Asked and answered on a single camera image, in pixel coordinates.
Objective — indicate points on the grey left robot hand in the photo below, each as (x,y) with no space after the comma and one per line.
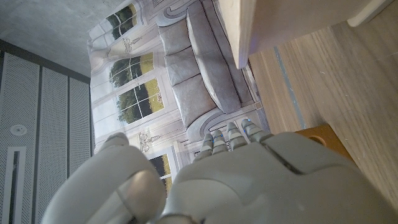
(264,180)

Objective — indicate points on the orange wooden block with holes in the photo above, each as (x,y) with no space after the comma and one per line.
(323,137)

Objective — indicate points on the printed living room backdrop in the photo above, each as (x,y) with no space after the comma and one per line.
(186,77)

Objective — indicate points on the wooden box with slot lid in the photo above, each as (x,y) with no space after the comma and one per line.
(280,21)

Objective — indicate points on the round white ceiling sensor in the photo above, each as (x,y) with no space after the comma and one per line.
(18,129)

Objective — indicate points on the white slot vent frame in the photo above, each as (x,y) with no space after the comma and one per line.
(21,186)

